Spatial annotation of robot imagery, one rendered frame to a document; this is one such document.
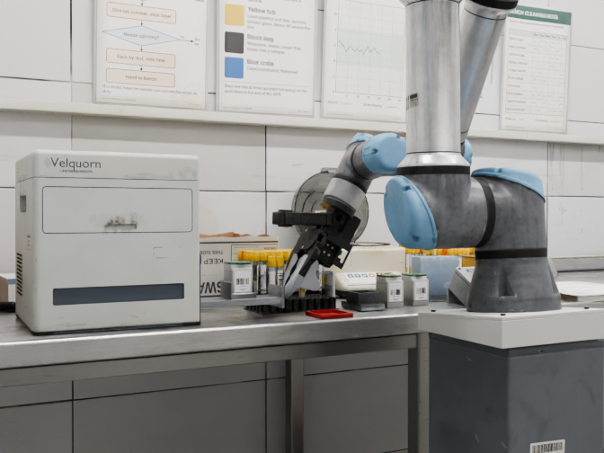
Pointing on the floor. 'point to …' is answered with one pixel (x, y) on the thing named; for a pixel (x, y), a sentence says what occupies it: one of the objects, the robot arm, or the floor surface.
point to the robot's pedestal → (515, 397)
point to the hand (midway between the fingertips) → (285, 289)
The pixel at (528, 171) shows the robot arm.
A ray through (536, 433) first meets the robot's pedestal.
